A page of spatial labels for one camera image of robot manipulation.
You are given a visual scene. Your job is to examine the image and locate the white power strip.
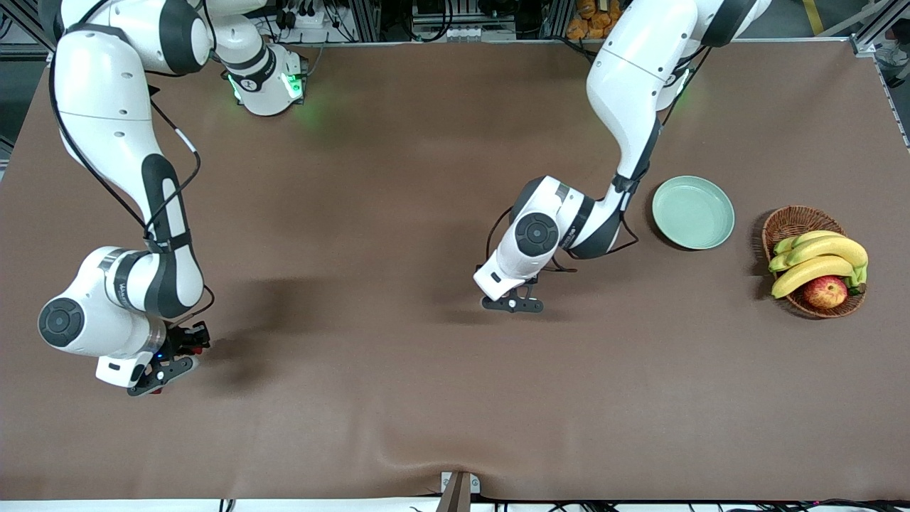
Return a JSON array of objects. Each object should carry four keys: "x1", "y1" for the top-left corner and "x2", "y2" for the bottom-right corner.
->
[{"x1": 274, "y1": 4, "x2": 335, "y2": 31}]

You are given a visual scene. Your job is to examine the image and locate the aluminium frame profile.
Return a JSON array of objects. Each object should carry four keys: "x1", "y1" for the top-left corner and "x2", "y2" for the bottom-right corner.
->
[{"x1": 839, "y1": 0, "x2": 910, "y2": 58}]

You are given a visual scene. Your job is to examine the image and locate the red apple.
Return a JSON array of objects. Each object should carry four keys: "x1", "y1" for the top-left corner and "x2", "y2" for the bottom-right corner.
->
[{"x1": 803, "y1": 275, "x2": 849, "y2": 310}]

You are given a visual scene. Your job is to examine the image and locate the brown wicker basket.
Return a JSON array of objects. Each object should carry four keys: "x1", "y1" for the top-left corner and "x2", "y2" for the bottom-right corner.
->
[{"x1": 762, "y1": 206, "x2": 867, "y2": 319}]

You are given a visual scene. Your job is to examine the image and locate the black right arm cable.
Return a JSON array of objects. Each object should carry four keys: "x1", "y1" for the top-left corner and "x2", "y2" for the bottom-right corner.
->
[{"x1": 48, "y1": 43, "x2": 214, "y2": 321}]

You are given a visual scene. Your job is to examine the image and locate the pile of orange bread rolls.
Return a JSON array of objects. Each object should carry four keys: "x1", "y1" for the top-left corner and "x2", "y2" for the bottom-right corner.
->
[{"x1": 567, "y1": 0, "x2": 619, "y2": 41}]

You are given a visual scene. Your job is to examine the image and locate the large yellow banana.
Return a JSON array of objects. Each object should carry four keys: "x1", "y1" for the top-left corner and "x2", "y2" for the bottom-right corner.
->
[{"x1": 769, "y1": 235, "x2": 869, "y2": 273}]

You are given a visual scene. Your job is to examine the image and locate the brown post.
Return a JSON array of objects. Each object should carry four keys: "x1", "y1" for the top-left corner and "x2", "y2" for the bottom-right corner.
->
[{"x1": 435, "y1": 473, "x2": 472, "y2": 512}]

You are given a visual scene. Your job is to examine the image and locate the pale green round plate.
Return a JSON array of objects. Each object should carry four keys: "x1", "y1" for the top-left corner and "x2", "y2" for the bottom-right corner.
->
[{"x1": 652, "y1": 176, "x2": 736, "y2": 251}]

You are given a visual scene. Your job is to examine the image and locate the brown table mat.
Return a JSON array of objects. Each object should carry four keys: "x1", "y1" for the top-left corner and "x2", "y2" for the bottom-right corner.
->
[{"x1": 0, "y1": 39, "x2": 910, "y2": 502}]

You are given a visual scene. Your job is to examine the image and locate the greenish yellow banana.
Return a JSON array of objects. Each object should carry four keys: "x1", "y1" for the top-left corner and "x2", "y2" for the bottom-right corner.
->
[{"x1": 773, "y1": 230, "x2": 845, "y2": 255}]

